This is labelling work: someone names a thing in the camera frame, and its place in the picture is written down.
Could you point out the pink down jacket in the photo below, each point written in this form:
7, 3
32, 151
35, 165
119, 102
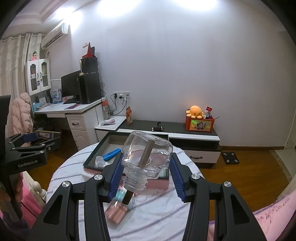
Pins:
20, 115

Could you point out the blue plastic tool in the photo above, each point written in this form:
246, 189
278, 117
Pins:
112, 155

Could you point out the pink printed booklet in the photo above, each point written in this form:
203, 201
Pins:
108, 122

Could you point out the black speaker box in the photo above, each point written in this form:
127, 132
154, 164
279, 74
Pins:
90, 65

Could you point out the blue printed box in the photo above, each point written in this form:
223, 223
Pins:
56, 96

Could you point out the white bed frame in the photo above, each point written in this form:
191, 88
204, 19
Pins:
38, 187

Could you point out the white glass-door cabinet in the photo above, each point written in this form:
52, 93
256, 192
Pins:
38, 77

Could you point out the pink box with black rim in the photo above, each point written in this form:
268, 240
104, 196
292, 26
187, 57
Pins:
111, 143

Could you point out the black computer tower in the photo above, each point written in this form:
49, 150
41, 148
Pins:
91, 89

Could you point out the white desk with drawers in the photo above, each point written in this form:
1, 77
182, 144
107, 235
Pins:
81, 125

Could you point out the black bathroom scale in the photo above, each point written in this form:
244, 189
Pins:
230, 158

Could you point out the orange printed storage box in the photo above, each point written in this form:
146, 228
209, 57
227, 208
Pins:
200, 125

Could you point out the pink bed blanket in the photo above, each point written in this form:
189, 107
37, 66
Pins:
30, 204

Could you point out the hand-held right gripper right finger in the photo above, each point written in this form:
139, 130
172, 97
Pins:
177, 178

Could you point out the bottle with orange cap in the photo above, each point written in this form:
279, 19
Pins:
106, 111

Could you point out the white bedside cabinet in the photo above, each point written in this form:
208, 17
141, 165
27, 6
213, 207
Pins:
104, 132

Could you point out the clear glass jar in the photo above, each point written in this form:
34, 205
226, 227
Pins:
159, 160

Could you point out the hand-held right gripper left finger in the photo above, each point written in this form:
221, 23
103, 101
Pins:
115, 176

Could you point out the teal and copper canister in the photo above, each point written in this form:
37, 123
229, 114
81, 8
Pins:
120, 194

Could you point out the orange octopus plush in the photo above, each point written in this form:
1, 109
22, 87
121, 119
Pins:
195, 112

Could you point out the pink block toy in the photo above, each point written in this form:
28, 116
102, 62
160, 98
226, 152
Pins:
115, 214

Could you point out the black-topped white low cabinet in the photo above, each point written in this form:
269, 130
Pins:
196, 143

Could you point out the cream curtain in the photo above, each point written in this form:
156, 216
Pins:
11, 67

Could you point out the orange snack bag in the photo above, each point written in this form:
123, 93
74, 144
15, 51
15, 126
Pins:
129, 115

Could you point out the black keyboard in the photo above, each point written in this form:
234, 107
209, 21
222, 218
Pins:
71, 101

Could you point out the white wall socket strip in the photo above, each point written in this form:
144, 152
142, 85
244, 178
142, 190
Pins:
122, 95

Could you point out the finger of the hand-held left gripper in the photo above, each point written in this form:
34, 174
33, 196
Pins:
44, 147
30, 137

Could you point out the brown stick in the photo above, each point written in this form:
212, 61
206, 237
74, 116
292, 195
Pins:
145, 155

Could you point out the small pink doll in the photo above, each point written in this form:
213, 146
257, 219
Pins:
34, 56

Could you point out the white air conditioner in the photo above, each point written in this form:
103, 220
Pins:
55, 37

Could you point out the black computer monitor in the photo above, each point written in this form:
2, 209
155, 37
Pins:
69, 84

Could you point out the red paper bag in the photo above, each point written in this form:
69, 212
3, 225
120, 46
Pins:
88, 52

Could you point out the pink printed quilt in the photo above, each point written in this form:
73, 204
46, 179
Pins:
266, 215

